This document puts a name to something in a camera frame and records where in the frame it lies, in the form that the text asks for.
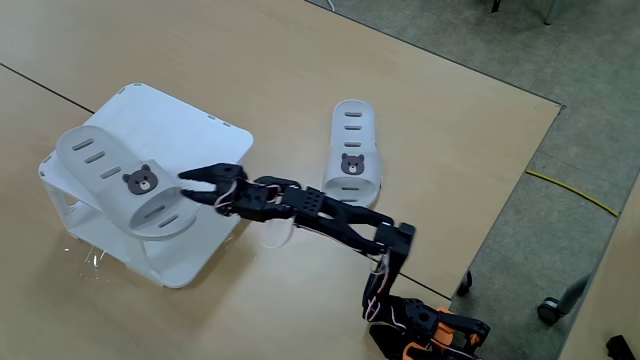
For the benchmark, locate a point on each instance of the white open-sided plastic box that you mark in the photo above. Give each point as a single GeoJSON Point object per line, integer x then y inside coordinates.
{"type": "Point", "coordinates": [200, 135]}

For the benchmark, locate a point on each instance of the black caster wheel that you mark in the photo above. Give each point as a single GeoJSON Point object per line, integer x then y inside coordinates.
{"type": "Point", "coordinates": [464, 283]}

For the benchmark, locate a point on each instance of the grey chair leg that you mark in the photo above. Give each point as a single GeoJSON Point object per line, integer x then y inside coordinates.
{"type": "Point", "coordinates": [550, 11]}

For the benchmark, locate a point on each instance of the black floor object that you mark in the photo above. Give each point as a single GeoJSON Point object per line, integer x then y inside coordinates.
{"type": "Point", "coordinates": [620, 348]}

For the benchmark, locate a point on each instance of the grey table leg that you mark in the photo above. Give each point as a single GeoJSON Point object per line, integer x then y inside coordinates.
{"type": "Point", "coordinates": [575, 295]}

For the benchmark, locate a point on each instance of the white bear slipper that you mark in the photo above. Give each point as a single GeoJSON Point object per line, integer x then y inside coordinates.
{"type": "Point", "coordinates": [365, 135]}
{"type": "Point", "coordinates": [120, 205]}

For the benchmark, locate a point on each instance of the grey caster wheel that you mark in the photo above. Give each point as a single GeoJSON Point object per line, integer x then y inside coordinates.
{"type": "Point", "coordinates": [549, 310]}

